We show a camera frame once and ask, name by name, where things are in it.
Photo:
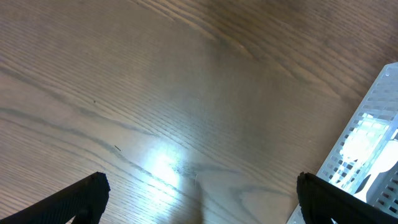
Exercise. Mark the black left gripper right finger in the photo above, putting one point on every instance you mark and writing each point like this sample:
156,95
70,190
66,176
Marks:
322,202

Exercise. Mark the clear plastic mesh basket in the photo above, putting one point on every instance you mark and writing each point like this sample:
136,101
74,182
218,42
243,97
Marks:
363,162

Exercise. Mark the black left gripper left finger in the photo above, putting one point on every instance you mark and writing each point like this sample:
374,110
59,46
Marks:
82,202

